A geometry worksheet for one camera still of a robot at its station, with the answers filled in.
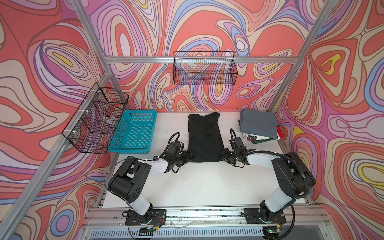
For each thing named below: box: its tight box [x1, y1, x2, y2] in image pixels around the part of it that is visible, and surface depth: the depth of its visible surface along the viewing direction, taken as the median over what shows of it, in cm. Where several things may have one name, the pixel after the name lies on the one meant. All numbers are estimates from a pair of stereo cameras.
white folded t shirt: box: [242, 132, 274, 141], surface depth 100 cm
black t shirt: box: [187, 112, 224, 162], surface depth 104 cm
